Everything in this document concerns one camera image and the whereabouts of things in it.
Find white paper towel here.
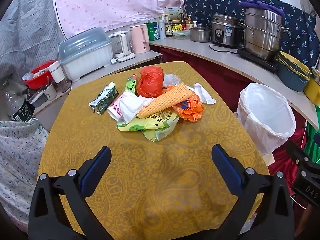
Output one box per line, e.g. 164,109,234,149
187,83,216,105

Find green white milk carton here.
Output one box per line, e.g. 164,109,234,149
88,82,119,115

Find orange printed plastic bag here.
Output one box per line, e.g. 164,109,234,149
170,92,204,122

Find green yellow snack wrapper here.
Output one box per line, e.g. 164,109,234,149
117,109,180,142

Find orange foam net sleeve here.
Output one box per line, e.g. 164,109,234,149
137,83,193,119

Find red plastic bag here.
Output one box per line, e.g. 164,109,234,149
136,66,164,98

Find clear plastic bag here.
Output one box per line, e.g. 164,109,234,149
163,74,182,88

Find white lined trash bin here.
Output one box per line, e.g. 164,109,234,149
236,83,296,155

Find floral white cloth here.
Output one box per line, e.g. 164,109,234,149
0,118,48,232

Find yellow saucepan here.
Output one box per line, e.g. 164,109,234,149
304,68,320,106

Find blue yellow stacked basins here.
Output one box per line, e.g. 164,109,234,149
277,51,312,92

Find glass jar dark label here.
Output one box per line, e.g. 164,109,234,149
1,77,35,122

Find black induction cooktop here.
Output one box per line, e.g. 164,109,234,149
237,48,277,74

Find dark red counter skirt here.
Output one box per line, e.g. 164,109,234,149
151,45,308,173

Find red plastic basin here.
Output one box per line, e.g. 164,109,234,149
23,60,55,90

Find navy floral backsplash cloth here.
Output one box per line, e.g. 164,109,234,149
183,0,319,68

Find white cup stack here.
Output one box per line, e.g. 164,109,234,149
48,61,65,83

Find large steel steamer pot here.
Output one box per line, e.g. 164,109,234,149
239,8,291,62

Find white dish rack with lid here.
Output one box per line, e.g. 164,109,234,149
58,27,113,82

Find steel rice cooker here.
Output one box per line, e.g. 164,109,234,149
211,14,244,48

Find small steel pot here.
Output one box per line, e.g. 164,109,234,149
190,27,212,43

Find purple cloth on pot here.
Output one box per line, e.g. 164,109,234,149
239,0,285,17

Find white glass electric kettle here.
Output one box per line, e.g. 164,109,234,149
109,30,135,63

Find clear food container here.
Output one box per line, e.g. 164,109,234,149
172,30,190,39

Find pink electric kettle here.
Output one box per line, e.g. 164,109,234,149
130,24,150,54

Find yellow label jar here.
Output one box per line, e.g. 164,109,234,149
171,20,183,31

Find dark soy sauce bottle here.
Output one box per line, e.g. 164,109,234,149
164,15,173,37

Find white bottle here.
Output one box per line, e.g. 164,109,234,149
158,16,166,39

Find white box on shelf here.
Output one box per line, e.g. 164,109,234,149
164,7,181,21

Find green tin can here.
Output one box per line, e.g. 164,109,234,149
146,22,159,41

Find pink dotted curtain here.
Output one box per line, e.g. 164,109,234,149
53,0,182,38

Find black power cable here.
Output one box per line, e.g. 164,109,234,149
208,44,238,55

